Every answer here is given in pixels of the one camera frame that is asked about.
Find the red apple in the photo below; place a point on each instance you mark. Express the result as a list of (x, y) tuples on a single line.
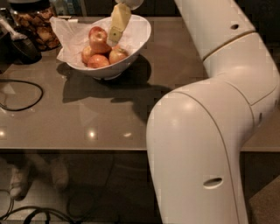
[(117, 55), (98, 40), (115, 47), (97, 61), (86, 54)]

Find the white ceramic bowl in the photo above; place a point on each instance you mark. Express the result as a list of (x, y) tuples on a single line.
[(116, 68)]

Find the left white shoe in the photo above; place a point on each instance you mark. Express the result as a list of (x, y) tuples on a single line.
[(19, 184)]

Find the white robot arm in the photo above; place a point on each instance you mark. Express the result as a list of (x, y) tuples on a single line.
[(195, 133)]

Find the right white shoe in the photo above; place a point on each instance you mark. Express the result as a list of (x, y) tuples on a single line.
[(60, 176)]

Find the black round appliance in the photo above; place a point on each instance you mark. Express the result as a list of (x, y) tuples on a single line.
[(22, 46)]

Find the white shoe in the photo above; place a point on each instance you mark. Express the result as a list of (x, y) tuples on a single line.
[(60, 176), (19, 184)]

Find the white paper liner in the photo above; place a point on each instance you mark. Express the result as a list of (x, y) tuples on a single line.
[(65, 30)]

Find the glass jar of snacks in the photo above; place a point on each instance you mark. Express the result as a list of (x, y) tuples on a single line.
[(34, 16)]

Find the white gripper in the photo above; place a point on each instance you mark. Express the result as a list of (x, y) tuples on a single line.
[(130, 3)]

